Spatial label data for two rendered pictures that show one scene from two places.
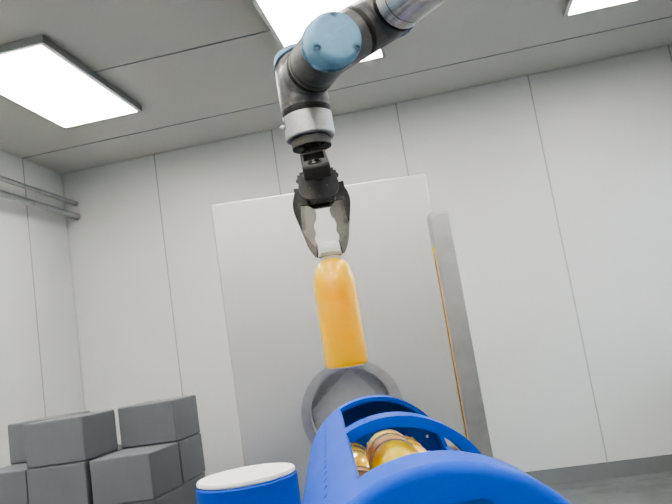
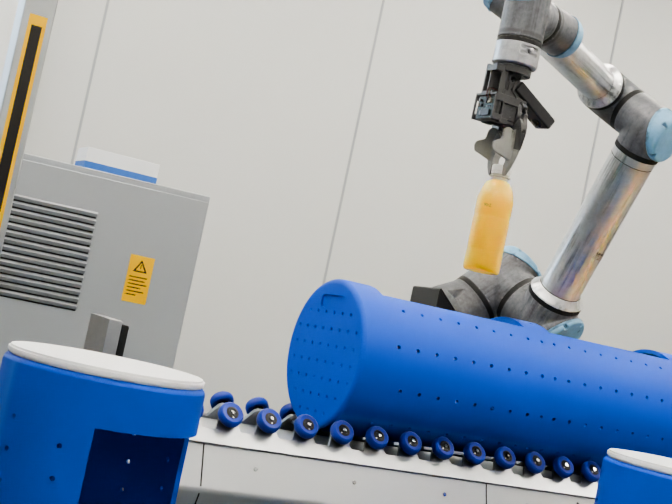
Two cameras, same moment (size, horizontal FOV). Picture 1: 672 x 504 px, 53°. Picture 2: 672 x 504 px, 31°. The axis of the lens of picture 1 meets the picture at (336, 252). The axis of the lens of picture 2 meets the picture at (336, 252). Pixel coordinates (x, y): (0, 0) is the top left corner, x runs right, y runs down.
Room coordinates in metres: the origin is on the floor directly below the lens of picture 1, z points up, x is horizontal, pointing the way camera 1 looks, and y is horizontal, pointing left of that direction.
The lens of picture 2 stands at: (2.48, 2.00, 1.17)
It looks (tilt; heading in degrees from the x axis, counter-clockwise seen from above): 3 degrees up; 243
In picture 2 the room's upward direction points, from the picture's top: 12 degrees clockwise
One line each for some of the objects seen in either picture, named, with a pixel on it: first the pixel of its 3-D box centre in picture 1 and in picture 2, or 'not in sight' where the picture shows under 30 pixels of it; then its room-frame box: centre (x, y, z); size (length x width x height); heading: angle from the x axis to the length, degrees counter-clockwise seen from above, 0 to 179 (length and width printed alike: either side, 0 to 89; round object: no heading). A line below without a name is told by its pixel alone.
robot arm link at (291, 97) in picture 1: (302, 84); (525, 16); (1.17, 0.01, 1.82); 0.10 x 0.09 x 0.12; 23
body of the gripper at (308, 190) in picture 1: (316, 174); (504, 97); (1.18, 0.01, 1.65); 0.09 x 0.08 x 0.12; 1
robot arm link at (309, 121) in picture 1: (307, 129); (516, 57); (1.17, 0.02, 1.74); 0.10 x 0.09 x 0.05; 91
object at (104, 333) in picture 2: not in sight; (101, 362); (1.86, 0.00, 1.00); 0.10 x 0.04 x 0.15; 92
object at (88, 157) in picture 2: not in sight; (116, 167); (1.39, -1.81, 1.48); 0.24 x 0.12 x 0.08; 179
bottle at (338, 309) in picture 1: (338, 308); (490, 222); (1.15, 0.01, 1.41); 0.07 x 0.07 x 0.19
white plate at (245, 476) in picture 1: (246, 475); (107, 365); (1.96, 0.35, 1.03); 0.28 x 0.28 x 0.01
